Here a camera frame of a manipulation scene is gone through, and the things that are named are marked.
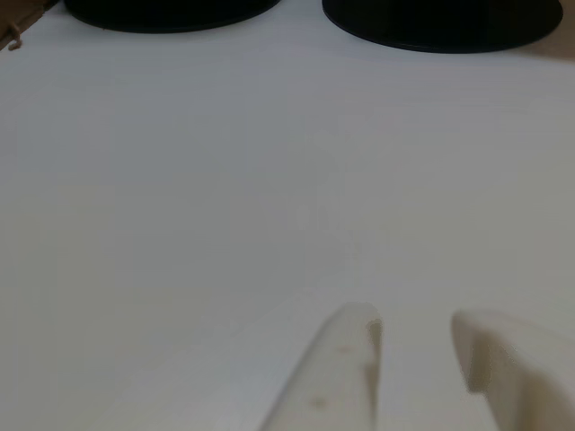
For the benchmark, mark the dark round stand base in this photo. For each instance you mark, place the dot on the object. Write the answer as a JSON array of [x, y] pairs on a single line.
[[440, 22], [170, 13]]

